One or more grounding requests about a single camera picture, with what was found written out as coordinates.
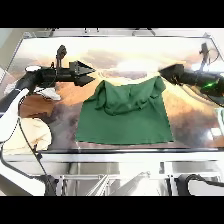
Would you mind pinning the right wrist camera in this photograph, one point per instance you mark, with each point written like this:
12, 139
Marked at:
204, 50

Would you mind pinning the beige garment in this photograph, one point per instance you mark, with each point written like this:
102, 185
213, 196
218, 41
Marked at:
31, 136

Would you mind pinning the silver frame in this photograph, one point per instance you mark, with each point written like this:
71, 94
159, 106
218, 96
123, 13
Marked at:
113, 158

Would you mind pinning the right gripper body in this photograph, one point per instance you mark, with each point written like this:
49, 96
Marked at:
176, 73

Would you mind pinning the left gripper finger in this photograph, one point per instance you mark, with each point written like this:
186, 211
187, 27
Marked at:
84, 69
84, 80

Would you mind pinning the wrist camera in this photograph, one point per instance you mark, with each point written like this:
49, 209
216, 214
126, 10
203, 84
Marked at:
61, 53
204, 50

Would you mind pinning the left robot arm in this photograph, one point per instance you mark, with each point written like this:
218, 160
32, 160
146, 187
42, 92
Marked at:
13, 106

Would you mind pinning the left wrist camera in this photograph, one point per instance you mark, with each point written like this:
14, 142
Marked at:
61, 53

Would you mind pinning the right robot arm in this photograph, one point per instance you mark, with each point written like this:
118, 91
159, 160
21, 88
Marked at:
206, 83

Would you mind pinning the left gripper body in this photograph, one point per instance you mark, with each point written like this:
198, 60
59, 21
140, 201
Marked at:
72, 73

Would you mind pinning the green T-shirt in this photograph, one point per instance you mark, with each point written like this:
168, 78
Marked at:
126, 120

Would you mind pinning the white garment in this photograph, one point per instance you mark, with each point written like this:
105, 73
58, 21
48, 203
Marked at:
50, 94

